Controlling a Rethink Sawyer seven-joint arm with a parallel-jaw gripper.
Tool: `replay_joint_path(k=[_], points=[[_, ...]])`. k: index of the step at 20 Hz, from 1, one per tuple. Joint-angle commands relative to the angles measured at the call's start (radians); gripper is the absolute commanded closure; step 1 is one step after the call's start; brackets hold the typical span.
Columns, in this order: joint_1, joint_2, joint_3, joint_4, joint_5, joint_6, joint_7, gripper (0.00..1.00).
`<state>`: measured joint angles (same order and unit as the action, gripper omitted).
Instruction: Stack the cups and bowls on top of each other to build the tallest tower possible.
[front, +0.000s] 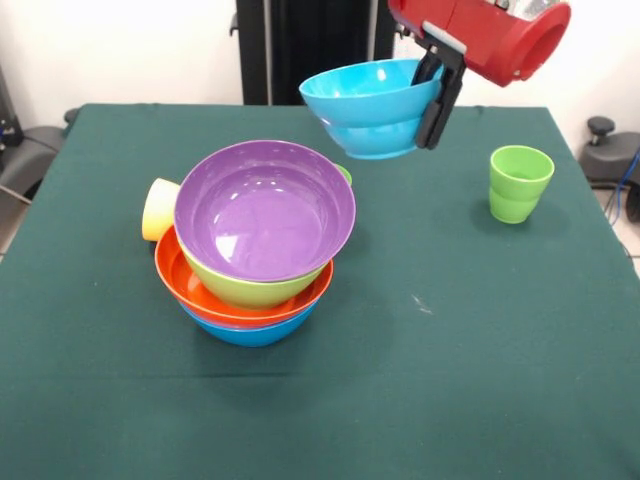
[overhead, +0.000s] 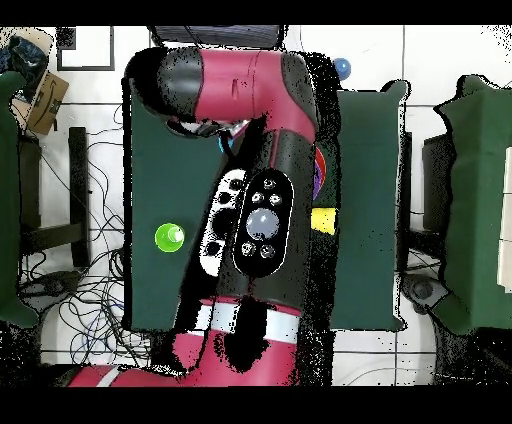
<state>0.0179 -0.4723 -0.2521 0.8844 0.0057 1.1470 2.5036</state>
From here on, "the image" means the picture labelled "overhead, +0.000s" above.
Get green cloth side table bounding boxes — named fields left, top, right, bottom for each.
left=0, top=70, right=41, bottom=329
left=433, top=74, right=512, bottom=335

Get ribbed yellow cup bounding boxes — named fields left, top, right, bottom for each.
left=310, top=206, right=339, bottom=236

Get black stand frame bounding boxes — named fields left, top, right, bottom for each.
left=17, top=126, right=92, bottom=269
left=421, top=133, right=455, bottom=233

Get dark green table cloth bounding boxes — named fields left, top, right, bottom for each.
left=121, top=76, right=411, bottom=332

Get black square frame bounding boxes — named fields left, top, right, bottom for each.
left=56, top=25, right=116, bottom=72

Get dark folding chair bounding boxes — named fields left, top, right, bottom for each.
left=146, top=24, right=289, bottom=51

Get brown cardboard box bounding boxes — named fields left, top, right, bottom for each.
left=9, top=70, right=70, bottom=136

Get purple bowl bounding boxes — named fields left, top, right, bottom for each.
left=312, top=161, right=324, bottom=201

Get tangled black floor cables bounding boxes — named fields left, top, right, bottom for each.
left=17, top=103, right=153, bottom=367

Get wide orange bowl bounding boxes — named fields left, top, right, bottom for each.
left=314, top=145, right=328, bottom=185

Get black bag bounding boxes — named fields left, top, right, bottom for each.
left=8, top=35, right=50, bottom=101

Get dark blue small bowl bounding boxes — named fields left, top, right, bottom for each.
left=333, top=57, right=353, bottom=82

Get ribbed green cup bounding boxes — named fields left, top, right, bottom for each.
left=154, top=222, right=186, bottom=253

